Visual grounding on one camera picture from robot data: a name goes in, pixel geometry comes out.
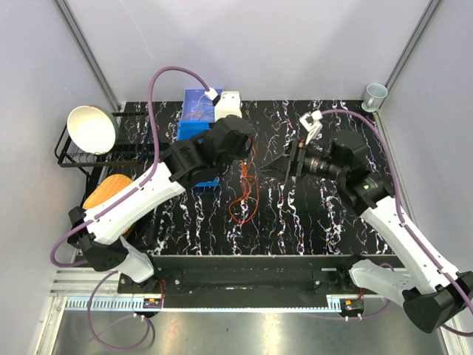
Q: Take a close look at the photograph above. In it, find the blue plastic bin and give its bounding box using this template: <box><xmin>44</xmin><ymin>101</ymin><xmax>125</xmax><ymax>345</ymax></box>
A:
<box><xmin>176</xmin><ymin>120</ymin><xmax>219</xmax><ymax>188</ymax></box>

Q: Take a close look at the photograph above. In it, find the yellow cable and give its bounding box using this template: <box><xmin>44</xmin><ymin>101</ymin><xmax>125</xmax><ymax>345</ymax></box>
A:
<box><xmin>184</xmin><ymin>103</ymin><xmax>215</xmax><ymax>121</ymax></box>

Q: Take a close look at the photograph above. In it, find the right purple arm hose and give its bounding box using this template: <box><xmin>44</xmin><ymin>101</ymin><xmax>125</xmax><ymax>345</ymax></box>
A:
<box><xmin>295</xmin><ymin>109</ymin><xmax>473</xmax><ymax>337</ymax></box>

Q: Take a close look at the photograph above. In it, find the orange woven basket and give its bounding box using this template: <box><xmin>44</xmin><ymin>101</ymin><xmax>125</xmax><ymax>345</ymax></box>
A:
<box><xmin>82</xmin><ymin>174</ymin><xmax>133</xmax><ymax>210</ymax></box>

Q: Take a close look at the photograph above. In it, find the white bowl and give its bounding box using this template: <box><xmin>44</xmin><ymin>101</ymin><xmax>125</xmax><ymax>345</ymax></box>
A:
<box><xmin>67</xmin><ymin>105</ymin><xmax>119</xmax><ymax>155</ymax></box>

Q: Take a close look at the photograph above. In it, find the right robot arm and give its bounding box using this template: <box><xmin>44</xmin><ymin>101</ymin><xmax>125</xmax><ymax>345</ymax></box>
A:
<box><xmin>260</xmin><ymin>130</ymin><xmax>472</xmax><ymax>333</ymax></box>

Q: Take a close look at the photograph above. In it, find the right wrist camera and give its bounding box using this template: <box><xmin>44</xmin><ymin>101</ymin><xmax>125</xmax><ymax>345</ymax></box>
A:
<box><xmin>299</xmin><ymin>110</ymin><xmax>323</xmax><ymax>146</ymax></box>

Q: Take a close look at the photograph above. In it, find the light purple plastic bin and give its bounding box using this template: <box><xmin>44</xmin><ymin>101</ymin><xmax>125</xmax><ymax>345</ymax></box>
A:
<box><xmin>181</xmin><ymin>89</ymin><xmax>214</xmax><ymax>122</ymax></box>

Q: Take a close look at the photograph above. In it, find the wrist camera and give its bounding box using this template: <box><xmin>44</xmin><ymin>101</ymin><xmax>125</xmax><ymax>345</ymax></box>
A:
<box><xmin>299</xmin><ymin>110</ymin><xmax>323</xmax><ymax>146</ymax></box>
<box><xmin>204</xmin><ymin>88</ymin><xmax>242</xmax><ymax>122</ymax></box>

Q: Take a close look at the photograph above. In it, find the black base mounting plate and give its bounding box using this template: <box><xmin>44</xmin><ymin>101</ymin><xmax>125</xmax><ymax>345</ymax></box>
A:
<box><xmin>118</xmin><ymin>254</ymin><xmax>381</xmax><ymax>310</ymax></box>

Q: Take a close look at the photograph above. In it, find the aluminium frame rail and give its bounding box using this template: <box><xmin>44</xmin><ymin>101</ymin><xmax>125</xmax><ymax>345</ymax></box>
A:
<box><xmin>50</xmin><ymin>268</ymin><xmax>459</xmax><ymax>315</ymax></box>

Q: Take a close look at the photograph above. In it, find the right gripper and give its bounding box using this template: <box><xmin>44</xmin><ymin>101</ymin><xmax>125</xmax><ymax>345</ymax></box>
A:
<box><xmin>257</xmin><ymin>138</ymin><xmax>346</xmax><ymax>183</ymax></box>

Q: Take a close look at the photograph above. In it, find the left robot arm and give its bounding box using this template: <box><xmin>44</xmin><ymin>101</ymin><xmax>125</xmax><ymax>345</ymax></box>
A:
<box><xmin>78</xmin><ymin>115</ymin><xmax>254</xmax><ymax>293</ymax></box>

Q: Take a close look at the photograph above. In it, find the black wire dish rack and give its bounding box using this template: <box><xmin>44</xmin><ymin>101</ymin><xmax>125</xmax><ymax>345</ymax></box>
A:
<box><xmin>54</xmin><ymin>110</ymin><xmax>178</xmax><ymax>251</ymax></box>

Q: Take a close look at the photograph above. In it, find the white mug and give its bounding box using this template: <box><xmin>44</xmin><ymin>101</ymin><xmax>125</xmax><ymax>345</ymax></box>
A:
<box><xmin>361</xmin><ymin>83</ymin><xmax>389</xmax><ymax>112</ymax></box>

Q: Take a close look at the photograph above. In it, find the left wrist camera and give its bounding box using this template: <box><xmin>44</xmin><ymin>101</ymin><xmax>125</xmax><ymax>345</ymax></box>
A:
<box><xmin>204</xmin><ymin>88</ymin><xmax>242</xmax><ymax>122</ymax></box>

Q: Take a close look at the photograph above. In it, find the white cable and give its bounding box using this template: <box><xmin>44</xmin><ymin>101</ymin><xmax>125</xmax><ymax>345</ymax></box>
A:
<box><xmin>191</xmin><ymin>94</ymin><xmax>214</xmax><ymax>112</ymax></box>

